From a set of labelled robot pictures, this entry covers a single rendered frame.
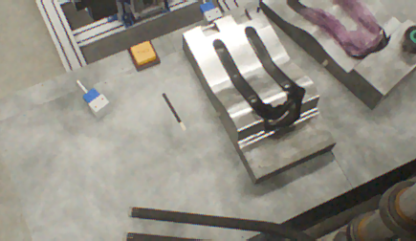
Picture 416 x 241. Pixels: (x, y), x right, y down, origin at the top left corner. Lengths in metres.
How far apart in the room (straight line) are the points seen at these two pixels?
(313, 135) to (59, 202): 0.75
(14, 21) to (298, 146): 1.76
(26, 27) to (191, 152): 1.48
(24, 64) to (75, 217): 1.31
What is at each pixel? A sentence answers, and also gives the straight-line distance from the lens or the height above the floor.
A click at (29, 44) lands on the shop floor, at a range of 2.80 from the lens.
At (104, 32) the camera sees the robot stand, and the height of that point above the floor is 0.22.
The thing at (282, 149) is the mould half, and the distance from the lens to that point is 1.55.
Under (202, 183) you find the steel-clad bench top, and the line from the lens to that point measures 1.56.
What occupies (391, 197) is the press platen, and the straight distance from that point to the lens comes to 1.11.
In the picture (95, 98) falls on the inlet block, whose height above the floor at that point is 0.85.
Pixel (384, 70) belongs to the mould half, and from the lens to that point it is 1.68.
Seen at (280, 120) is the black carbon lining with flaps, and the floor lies 0.87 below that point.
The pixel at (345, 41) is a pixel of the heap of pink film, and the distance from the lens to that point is 1.71.
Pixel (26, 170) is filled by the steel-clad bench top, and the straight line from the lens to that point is 1.64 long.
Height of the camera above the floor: 2.30
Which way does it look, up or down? 67 degrees down
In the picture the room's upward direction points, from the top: 4 degrees clockwise
